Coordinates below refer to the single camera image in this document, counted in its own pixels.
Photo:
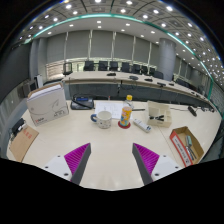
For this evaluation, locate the flat round red coaster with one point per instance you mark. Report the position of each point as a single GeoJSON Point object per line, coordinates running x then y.
{"type": "Point", "coordinates": [120, 126]}

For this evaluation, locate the white cardboard desk organizer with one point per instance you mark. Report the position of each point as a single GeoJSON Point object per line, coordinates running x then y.
{"type": "Point", "coordinates": [160, 110]}

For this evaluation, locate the large white cardboard box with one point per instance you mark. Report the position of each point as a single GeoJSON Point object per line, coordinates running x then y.
{"type": "Point", "coordinates": [46, 106]}

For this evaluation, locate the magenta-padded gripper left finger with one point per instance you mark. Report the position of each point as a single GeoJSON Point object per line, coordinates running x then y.
{"type": "Point", "coordinates": [76, 156]}

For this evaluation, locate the yellow-capped clear drink bottle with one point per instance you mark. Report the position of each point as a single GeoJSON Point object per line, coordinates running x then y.
{"type": "Point", "coordinates": [126, 115]}

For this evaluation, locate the black desk microphone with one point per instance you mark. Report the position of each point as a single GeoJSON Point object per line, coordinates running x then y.
{"type": "Point", "coordinates": [192, 111]}

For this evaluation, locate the white printed paper sheet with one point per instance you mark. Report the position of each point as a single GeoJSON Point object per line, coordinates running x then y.
{"type": "Point", "coordinates": [108, 107]}

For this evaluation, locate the row of black office chairs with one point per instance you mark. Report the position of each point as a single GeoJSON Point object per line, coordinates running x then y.
{"type": "Point", "coordinates": [113, 65]}

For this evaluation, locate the round recessed ceiling lights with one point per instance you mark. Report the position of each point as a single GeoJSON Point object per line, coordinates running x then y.
{"type": "Point", "coordinates": [68, 6]}

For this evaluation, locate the long curved conference desk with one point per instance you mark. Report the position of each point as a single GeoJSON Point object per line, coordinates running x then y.
{"type": "Point", "coordinates": [96, 77]}

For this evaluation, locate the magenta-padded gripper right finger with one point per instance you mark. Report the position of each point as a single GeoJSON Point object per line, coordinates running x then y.
{"type": "Point", "coordinates": [146, 157]}

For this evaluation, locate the brown paper envelope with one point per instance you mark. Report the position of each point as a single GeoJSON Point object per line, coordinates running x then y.
{"type": "Point", "coordinates": [23, 141]}

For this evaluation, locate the black desk console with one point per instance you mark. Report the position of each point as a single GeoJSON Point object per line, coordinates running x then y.
{"type": "Point", "coordinates": [81, 103]}

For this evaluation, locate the open red-rimmed cardboard box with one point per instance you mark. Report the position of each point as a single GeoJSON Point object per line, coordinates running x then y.
{"type": "Point", "coordinates": [196, 146]}

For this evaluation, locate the white power strip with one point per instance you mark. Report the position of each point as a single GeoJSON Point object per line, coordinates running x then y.
{"type": "Point", "coordinates": [142, 125]}

